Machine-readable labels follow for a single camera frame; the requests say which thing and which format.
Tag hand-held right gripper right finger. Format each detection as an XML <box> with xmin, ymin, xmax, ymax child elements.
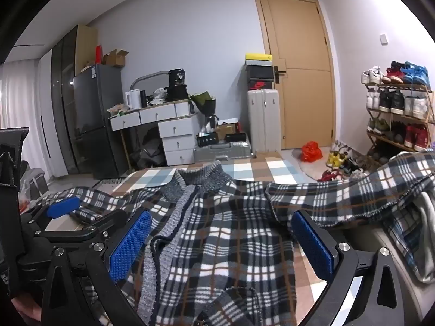
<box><xmin>291</xmin><ymin>210</ymin><xmax>413</xmax><ymax>326</ymax></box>

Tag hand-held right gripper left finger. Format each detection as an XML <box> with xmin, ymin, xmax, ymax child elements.
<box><xmin>41</xmin><ymin>210</ymin><xmax>152</xmax><ymax>326</ymax></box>

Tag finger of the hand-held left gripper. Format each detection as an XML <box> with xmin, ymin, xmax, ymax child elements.
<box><xmin>34</xmin><ymin>209</ymin><xmax>127</xmax><ymax>246</ymax></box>
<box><xmin>20</xmin><ymin>197</ymin><xmax>81</xmax><ymax>231</ymax></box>

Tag plaid fleece jacket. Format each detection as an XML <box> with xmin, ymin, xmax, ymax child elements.
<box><xmin>32</xmin><ymin>149</ymin><xmax>435</xmax><ymax>326</ymax></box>

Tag person's left hand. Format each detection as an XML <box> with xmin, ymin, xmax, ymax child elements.
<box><xmin>12</xmin><ymin>295</ymin><xmax>42</xmax><ymax>323</ymax></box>

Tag clear plastic bag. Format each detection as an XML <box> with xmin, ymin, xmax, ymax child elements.
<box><xmin>18</xmin><ymin>169</ymin><xmax>49</xmax><ymax>208</ymax></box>

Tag black white striped mat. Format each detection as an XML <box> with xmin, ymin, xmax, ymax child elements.
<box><xmin>97</xmin><ymin>176</ymin><xmax>129</xmax><ymax>187</ymax></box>

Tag white fluffy rug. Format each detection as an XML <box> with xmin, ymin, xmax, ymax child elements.
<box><xmin>291</xmin><ymin>149</ymin><xmax>328</xmax><ymax>181</ymax></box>

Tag white wardrobe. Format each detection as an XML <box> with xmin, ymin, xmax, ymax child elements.
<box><xmin>37</xmin><ymin>49</ymin><xmax>70</xmax><ymax>179</ymax></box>

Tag dark bag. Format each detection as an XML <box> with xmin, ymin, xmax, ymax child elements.
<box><xmin>130</xmin><ymin>129</ymin><xmax>166</xmax><ymax>169</ymax></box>

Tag pile of loose shoes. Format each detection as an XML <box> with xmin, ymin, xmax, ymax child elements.
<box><xmin>318</xmin><ymin>140</ymin><xmax>386</xmax><ymax>182</ymax></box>

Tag orange plastic bag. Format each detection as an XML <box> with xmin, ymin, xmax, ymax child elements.
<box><xmin>301</xmin><ymin>141</ymin><xmax>323</xmax><ymax>163</ymax></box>

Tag grey refrigerator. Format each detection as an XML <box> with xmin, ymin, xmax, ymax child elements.
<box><xmin>73</xmin><ymin>63</ymin><xmax>131</xmax><ymax>180</ymax></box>

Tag cluttered paper packets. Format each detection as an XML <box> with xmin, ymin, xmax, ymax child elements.
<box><xmin>107</xmin><ymin>103</ymin><xmax>133</xmax><ymax>117</ymax></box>

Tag dark glass wardrobe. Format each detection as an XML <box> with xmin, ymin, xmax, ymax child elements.
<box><xmin>50</xmin><ymin>24</ymin><xmax>99</xmax><ymax>174</ymax></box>

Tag white desk with drawers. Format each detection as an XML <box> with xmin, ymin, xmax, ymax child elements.
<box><xmin>109</xmin><ymin>100</ymin><xmax>202</xmax><ymax>168</ymax></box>

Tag white electric kettle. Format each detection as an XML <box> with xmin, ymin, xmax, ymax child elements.
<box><xmin>124</xmin><ymin>89</ymin><xmax>142</xmax><ymax>110</ymax></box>

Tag black power strip box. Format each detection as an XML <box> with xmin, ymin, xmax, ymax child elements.
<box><xmin>196</xmin><ymin>134</ymin><xmax>219</xmax><ymax>147</ymax></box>

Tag silver suitcase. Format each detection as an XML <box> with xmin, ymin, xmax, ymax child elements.
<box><xmin>193</xmin><ymin>141</ymin><xmax>254</xmax><ymax>163</ymax></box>

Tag white suitcase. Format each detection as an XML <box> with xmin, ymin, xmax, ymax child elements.
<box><xmin>246</xmin><ymin>89</ymin><xmax>282</xmax><ymax>155</ymax></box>

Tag crumpled white cloth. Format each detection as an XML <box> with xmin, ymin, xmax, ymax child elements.
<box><xmin>149</xmin><ymin>87</ymin><xmax>168</xmax><ymax>105</ymax></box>

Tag small cardboard box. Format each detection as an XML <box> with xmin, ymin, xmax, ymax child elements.
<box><xmin>215</xmin><ymin>124</ymin><xmax>236</xmax><ymax>140</ymax></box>

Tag open cardboard box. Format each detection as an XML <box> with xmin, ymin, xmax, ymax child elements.
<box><xmin>102</xmin><ymin>49</ymin><xmax>130</xmax><ymax>68</ymax></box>

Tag dark green wrapped bouquet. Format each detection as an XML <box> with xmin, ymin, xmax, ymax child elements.
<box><xmin>189</xmin><ymin>92</ymin><xmax>219</xmax><ymax>133</ymax></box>

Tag black labelled bucket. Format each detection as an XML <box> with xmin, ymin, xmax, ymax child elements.
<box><xmin>168</xmin><ymin>69</ymin><xmax>188</xmax><ymax>87</ymax></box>

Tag shoe rack with shoes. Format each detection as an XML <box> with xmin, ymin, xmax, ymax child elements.
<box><xmin>361</xmin><ymin>60</ymin><xmax>435</xmax><ymax>152</ymax></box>

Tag black red-logo shoe box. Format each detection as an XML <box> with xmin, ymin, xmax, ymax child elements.
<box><xmin>247</xmin><ymin>80</ymin><xmax>274</xmax><ymax>91</ymax></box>

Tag wooden door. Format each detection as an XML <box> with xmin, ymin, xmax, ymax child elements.
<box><xmin>254</xmin><ymin>0</ymin><xmax>337</xmax><ymax>152</ymax></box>

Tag wooden shoe rack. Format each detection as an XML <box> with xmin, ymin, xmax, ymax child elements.
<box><xmin>365</xmin><ymin>81</ymin><xmax>435</xmax><ymax>164</ymax></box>

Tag grey arched mirror frame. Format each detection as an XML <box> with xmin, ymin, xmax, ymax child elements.
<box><xmin>130</xmin><ymin>70</ymin><xmax>170</xmax><ymax>104</ymax></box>

